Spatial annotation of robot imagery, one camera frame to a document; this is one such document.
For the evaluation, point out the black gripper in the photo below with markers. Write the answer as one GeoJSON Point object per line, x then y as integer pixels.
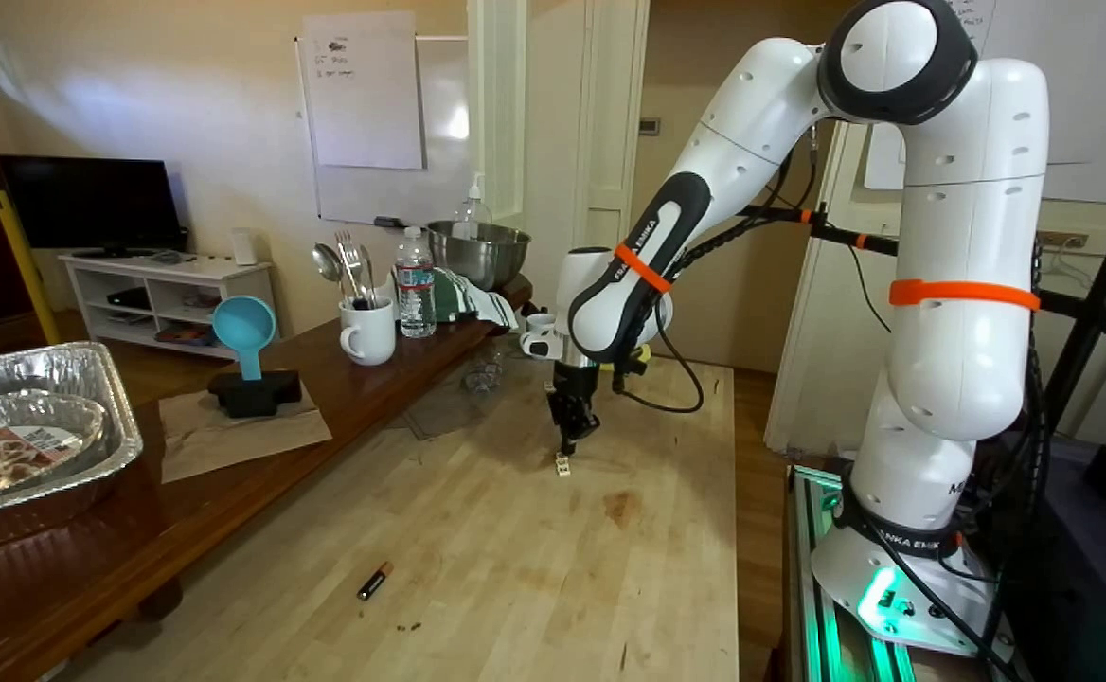
{"type": "Point", "coordinates": [575, 382]}

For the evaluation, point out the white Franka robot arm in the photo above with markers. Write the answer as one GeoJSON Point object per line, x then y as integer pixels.
{"type": "Point", "coordinates": [955, 191]}

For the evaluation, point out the crushed clear plastic bottle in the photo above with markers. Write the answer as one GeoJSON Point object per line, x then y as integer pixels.
{"type": "Point", "coordinates": [487, 369]}

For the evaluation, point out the green striped white towel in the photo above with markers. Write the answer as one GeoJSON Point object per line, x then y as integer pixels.
{"type": "Point", "coordinates": [478, 306]}

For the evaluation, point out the large steel mixing bowl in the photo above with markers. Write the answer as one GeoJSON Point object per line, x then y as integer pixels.
{"type": "Point", "coordinates": [481, 252]}

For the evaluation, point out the clear plastic water bottle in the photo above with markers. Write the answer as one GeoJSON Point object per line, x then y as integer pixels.
{"type": "Point", "coordinates": [413, 288]}

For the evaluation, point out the large white mug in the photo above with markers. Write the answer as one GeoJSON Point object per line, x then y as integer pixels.
{"type": "Point", "coordinates": [369, 335]}

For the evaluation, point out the clear pump soap bottle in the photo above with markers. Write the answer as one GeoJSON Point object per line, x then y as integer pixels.
{"type": "Point", "coordinates": [469, 218]}

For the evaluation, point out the white tall cabinet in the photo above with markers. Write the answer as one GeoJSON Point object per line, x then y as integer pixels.
{"type": "Point", "coordinates": [819, 354]}

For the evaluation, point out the black marker pen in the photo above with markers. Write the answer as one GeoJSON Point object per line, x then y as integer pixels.
{"type": "Point", "coordinates": [374, 580]}

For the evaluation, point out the metal spoon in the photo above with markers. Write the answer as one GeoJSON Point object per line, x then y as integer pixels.
{"type": "Point", "coordinates": [358, 266]}

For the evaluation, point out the metal ladle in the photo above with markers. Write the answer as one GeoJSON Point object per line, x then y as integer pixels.
{"type": "Point", "coordinates": [330, 263]}

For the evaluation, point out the white whiteboard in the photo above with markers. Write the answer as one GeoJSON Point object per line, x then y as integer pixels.
{"type": "Point", "coordinates": [446, 153]}

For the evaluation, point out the black block stand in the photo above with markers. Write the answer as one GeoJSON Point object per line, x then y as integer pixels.
{"type": "Point", "coordinates": [257, 392]}

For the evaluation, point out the brown paper sheet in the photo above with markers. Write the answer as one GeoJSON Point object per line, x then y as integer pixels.
{"type": "Point", "coordinates": [235, 446]}

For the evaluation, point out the blue bulb object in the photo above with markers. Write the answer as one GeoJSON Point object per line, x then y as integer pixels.
{"type": "Point", "coordinates": [244, 323]}

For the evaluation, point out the white shelf unit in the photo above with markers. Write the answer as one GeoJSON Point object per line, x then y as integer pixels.
{"type": "Point", "coordinates": [200, 269]}

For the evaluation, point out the handwritten white paper sheet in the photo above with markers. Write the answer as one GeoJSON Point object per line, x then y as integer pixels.
{"type": "Point", "coordinates": [1103, 100]}
{"type": "Point", "coordinates": [882, 156]}

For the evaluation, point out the aluminium foil tray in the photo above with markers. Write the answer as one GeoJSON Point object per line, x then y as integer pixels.
{"type": "Point", "coordinates": [120, 430]}

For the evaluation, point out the dark wooden table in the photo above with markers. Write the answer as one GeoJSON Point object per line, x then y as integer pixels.
{"type": "Point", "coordinates": [99, 571]}

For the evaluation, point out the black controller cabinet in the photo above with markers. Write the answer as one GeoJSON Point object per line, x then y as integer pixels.
{"type": "Point", "coordinates": [1069, 594]}

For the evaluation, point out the black flat screen monitor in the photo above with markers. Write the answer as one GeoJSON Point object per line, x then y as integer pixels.
{"type": "Point", "coordinates": [93, 203]}

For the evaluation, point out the black tripod pole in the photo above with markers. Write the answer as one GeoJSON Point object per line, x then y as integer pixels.
{"type": "Point", "coordinates": [1103, 285]}

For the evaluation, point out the crumpled clear plastic wrapper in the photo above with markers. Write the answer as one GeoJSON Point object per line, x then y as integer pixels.
{"type": "Point", "coordinates": [16, 450]}

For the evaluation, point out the yellow measuring stick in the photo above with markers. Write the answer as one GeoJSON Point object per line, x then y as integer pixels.
{"type": "Point", "coordinates": [23, 269]}

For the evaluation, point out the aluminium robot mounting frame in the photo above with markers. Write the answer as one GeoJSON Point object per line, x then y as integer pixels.
{"type": "Point", "coordinates": [819, 594]}

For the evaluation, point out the black camera boom rod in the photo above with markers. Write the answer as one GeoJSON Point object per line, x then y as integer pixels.
{"type": "Point", "coordinates": [831, 229]}

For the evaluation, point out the white door frame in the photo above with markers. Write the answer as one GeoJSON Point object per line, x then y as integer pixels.
{"type": "Point", "coordinates": [497, 100]}

